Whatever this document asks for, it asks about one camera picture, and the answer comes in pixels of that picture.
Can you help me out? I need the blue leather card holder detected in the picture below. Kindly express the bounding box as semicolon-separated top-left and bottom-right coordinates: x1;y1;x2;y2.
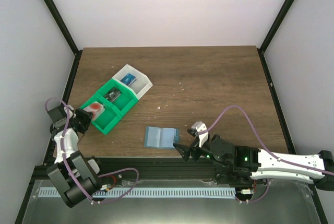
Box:
144;126;180;149

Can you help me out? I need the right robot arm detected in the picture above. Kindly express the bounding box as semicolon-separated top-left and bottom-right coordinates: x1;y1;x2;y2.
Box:
173;135;333;191

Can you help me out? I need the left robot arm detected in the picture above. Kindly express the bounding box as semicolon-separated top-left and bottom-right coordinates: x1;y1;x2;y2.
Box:
47;105;102;207

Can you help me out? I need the red white card stack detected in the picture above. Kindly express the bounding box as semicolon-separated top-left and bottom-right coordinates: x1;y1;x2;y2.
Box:
83;101;105;121

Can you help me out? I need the black card stack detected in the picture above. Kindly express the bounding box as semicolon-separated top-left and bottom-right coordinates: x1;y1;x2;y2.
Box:
104;87;121;102

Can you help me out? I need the blue VIP card stack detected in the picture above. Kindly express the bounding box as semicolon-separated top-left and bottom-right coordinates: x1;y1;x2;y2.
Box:
121;73;136;86

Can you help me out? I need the green plastic bin front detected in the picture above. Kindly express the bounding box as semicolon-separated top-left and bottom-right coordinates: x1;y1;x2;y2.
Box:
80;94;121;135

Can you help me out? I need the green plastic bin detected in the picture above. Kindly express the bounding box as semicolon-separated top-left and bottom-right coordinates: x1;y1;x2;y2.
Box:
96;79;138;117
80;94;121;135

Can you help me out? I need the white plastic bin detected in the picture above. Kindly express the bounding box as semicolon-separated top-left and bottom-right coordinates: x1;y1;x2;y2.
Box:
112;64;153;100

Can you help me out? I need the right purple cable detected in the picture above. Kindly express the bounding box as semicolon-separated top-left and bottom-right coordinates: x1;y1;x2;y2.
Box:
198;104;334;176

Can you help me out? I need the purple cable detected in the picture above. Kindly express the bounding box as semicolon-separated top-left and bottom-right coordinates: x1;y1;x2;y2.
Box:
44;97;140;204
198;104;334;176

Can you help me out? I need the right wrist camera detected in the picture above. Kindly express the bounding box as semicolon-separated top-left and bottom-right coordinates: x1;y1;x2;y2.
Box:
187;121;209;148

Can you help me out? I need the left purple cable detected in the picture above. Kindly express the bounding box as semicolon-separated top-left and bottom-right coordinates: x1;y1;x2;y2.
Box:
44;97;140;204

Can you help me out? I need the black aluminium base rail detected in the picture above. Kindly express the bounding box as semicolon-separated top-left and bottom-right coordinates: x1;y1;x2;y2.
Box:
33;157;308;185

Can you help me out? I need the light blue cable duct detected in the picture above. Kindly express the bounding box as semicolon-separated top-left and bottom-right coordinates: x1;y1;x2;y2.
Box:
38;187;236;199

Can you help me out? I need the left black frame post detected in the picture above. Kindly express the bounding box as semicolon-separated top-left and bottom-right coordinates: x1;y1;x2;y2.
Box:
28;0;80;55

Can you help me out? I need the black frame post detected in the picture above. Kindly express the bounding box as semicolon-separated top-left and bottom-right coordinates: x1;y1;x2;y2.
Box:
28;0;80;55
259;0;311;52

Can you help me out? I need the right black frame post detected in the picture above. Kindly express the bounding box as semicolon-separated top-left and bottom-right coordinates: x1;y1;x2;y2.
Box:
259;0;311;52

